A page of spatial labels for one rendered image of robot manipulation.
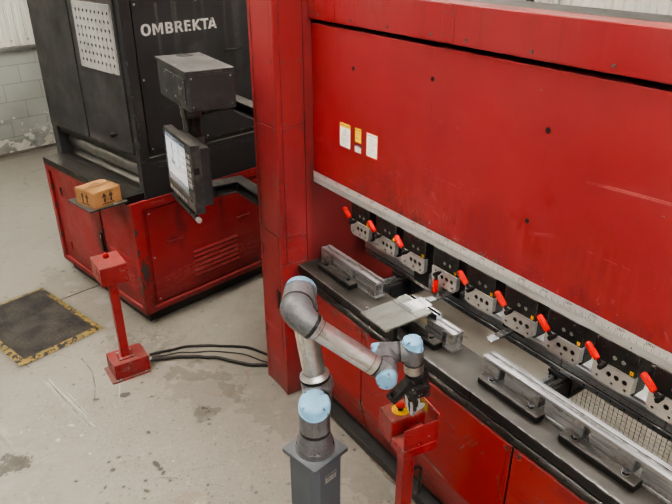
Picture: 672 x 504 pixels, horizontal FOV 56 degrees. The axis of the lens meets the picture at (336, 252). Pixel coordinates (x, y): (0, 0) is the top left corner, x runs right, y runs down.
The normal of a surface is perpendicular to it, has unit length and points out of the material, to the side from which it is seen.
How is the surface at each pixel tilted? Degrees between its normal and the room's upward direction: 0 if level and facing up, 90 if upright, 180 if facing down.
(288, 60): 90
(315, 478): 90
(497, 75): 90
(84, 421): 0
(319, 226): 90
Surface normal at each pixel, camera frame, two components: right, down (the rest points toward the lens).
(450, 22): -0.83, 0.25
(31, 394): 0.00, -0.90
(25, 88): 0.72, 0.31
